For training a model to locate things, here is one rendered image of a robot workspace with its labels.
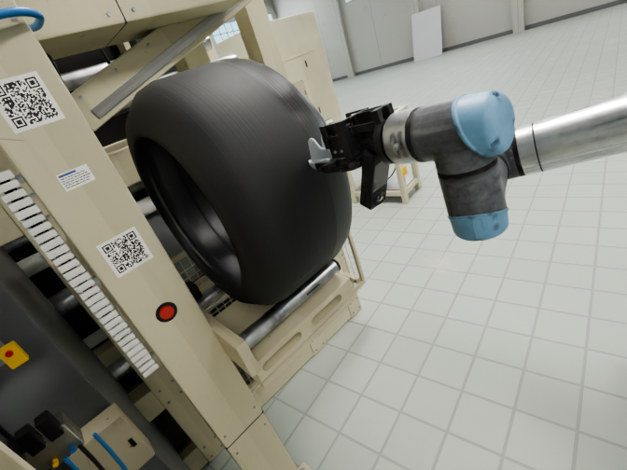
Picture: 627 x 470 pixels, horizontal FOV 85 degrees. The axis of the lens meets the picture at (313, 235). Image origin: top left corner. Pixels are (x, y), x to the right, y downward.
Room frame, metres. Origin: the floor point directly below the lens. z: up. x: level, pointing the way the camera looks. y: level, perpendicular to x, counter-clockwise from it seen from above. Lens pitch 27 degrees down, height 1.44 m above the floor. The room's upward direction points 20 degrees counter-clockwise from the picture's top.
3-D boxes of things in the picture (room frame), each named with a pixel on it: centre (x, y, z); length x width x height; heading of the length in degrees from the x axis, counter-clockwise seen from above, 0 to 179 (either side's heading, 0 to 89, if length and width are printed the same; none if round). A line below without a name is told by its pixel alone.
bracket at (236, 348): (0.76, 0.34, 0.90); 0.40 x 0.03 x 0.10; 35
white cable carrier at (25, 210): (0.62, 0.45, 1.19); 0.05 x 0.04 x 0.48; 35
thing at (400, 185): (3.13, -0.83, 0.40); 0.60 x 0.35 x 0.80; 44
